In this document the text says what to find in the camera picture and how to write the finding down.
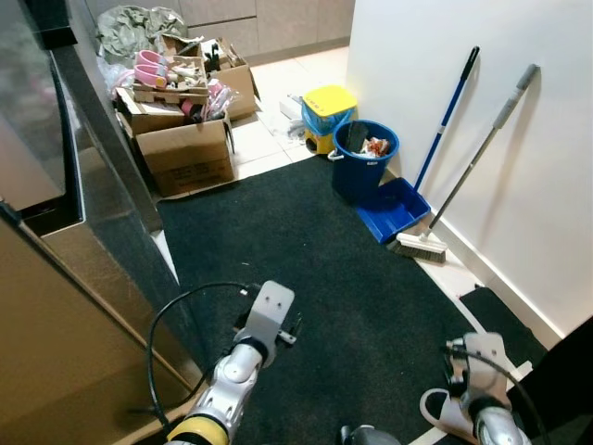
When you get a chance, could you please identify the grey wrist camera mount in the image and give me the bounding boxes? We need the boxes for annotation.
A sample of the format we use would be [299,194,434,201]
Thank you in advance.
[461,331,508,401]
[244,280,297,351]

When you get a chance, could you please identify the pink plastic cup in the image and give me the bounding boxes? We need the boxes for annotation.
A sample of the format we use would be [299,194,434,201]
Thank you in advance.
[133,65,169,90]
[135,49,169,70]

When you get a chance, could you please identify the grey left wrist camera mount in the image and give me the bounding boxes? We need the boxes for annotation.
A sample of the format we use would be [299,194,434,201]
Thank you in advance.
[244,280,297,351]

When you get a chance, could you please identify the grey handled broom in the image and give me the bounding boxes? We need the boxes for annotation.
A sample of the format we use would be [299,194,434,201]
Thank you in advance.
[386,63,541,264]

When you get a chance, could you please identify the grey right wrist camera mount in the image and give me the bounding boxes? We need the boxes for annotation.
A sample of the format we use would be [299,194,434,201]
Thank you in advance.
[461,331,508,401]

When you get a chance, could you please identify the large brown cardboard box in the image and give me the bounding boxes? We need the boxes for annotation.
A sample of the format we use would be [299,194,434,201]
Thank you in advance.
[116,88,238,198]

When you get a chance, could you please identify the blue long handled dustpan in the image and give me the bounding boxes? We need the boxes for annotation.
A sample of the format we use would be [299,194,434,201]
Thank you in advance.
[356,45,482,245]

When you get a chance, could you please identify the clear crumpled plastic bag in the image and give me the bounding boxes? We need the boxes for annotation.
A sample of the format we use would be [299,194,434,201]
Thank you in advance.
[276,93,316,142]

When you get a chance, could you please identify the small black floor mat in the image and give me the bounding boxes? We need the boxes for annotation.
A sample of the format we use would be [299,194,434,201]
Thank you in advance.
[458,285,549,369]

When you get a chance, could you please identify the blue plastic bucket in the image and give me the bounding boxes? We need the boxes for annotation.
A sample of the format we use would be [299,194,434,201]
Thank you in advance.
[328,120,402,206]

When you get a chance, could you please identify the red white crumpled wrapper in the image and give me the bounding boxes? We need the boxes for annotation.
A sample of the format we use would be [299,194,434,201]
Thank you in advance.
[363,136,393,159]

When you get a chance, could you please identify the shallow cardboard tray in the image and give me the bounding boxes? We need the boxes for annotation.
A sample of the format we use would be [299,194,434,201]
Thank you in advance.
[130,56,216,106]

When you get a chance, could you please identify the open brown cardboard box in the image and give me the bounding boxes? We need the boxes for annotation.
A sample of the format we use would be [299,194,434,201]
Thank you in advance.
[199,37,262,123]

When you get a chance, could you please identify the dark grey fridge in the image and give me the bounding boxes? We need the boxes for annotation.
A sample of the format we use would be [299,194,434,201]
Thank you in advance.
[0,0,207,445]

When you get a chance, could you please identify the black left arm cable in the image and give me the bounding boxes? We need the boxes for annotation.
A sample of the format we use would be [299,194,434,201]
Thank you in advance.
[145,281,256,432]

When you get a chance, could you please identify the grey kitchen cabinets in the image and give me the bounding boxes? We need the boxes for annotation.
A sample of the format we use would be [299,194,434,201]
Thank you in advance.
[88,0,355,68]

